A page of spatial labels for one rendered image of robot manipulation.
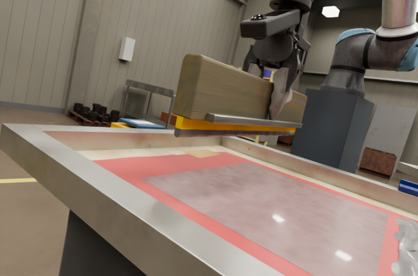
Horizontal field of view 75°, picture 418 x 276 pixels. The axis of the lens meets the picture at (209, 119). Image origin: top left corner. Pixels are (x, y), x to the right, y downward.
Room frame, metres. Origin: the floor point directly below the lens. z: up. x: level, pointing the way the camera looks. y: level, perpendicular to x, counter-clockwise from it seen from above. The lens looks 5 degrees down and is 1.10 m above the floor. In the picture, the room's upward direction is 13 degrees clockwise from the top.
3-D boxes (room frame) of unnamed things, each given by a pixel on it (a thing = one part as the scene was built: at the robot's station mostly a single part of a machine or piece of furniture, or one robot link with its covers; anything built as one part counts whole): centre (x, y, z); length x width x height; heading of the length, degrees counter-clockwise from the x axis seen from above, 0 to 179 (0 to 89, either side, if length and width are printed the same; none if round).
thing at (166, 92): (6.11, 1.18, 0.52); 2.02 x 0.77 x 1.04; 44
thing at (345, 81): (1.00, -0.45, 1.25); 0.15 x 0.15 x 0.10
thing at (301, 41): (0.50, -0.10, 1.23); 0.09 x 0.08 x 0.12; 144
